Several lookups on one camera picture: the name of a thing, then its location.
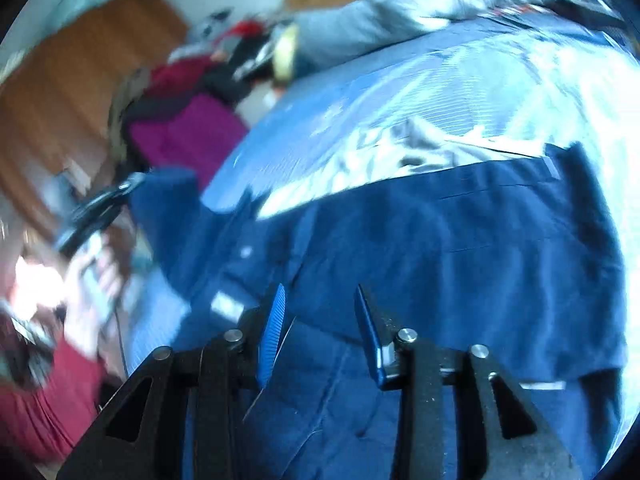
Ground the navy blue garment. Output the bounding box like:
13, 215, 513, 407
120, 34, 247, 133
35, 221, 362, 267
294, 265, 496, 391
129, 144, 626, 479

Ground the pile of dark clothes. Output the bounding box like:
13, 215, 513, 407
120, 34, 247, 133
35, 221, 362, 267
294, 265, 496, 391
107, 8, 291, 166

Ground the person's left hand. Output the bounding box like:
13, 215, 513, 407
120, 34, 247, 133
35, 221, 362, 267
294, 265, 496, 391
63, 232, 122, 361

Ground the brown wooden wardrobe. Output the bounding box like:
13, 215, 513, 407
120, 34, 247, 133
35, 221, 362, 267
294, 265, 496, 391
1, 0, 188, 238

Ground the magenta cloth on chair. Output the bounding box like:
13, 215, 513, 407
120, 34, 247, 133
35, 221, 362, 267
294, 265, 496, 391
122, 92, 247, 188

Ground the blue striped bed sheet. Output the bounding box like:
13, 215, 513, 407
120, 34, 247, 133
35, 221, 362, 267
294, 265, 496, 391
128, 14, 639, 363

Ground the grey quilted duvet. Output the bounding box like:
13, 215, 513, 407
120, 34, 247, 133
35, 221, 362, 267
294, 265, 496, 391
274, 0, 606, 79

